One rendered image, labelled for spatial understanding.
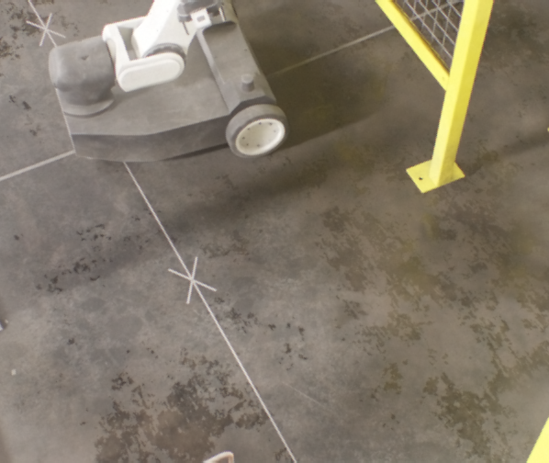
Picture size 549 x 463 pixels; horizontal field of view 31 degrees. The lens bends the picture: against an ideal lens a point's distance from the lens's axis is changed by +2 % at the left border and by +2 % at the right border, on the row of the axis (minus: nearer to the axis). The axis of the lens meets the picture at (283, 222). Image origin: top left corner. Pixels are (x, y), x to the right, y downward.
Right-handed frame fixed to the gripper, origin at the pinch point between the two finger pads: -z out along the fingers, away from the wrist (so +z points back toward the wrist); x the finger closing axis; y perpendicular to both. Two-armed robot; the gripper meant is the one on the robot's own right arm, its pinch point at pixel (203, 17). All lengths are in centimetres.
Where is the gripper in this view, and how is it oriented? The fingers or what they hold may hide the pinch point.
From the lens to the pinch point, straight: 272.8
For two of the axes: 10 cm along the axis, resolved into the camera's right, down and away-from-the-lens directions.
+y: -3.3, -7.7, 5.5
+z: -1.9, -5.2, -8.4
